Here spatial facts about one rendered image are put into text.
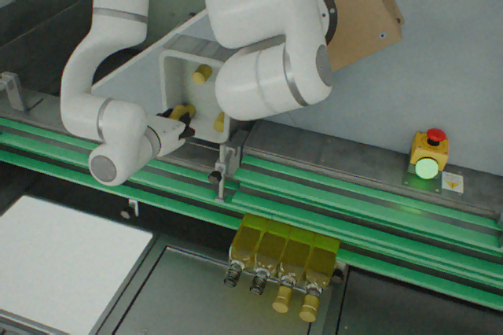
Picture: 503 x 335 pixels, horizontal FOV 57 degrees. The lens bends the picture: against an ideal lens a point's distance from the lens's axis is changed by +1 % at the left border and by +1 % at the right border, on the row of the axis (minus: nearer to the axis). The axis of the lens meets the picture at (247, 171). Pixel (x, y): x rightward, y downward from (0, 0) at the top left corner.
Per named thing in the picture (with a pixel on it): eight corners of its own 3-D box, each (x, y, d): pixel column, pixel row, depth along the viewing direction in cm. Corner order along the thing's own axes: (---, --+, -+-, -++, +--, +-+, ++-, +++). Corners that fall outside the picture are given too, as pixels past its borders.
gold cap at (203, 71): (198, 61, 110) (191, 70, 106) (212, 65, 109) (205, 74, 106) (198, 75, 112) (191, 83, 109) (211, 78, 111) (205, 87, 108)
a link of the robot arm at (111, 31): (156, 20, 77) (145, 144, 81) (89, 11, 80) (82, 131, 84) (131, 12, 69) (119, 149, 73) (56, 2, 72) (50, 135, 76)
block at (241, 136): (235, 156, 119) (225, 173, 114) (236, 127, 113) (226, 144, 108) (247, 160, 118) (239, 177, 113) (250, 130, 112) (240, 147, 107)
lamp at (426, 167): (413, 170, 103) (412, 178, 100) (419, 154, 100) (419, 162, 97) (434, 174, 102) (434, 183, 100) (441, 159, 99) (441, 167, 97)
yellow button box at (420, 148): (408, 152, 109) (405, 172, 104) (417, 127, 104) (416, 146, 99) (438, 160, 108) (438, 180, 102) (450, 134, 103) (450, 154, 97)
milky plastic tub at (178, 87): (178, 112, 124) (163, 129, 117) (174, 33, 109) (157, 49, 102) (239, 127, 120) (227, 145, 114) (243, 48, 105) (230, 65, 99)
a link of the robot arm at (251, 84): (233, 38, 78) (196, 83, 66) (304, 12, 71) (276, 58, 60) (257, 87, 82) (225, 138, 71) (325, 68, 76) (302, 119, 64)
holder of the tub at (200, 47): (181, 127, 127) (168, 142, 122) (176, 32, 109) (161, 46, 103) (238, 141, 124) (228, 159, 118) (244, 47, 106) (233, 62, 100)
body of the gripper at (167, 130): (116, 155, 91) (144, 137, 101) (163, 167, 89) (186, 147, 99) (115, 120, 88) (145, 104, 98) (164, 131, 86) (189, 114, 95)
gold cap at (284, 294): (276, 292, 98) (270, 310, 95) (278, 283, 96) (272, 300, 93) (292, 297, 97) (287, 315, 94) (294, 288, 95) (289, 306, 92)
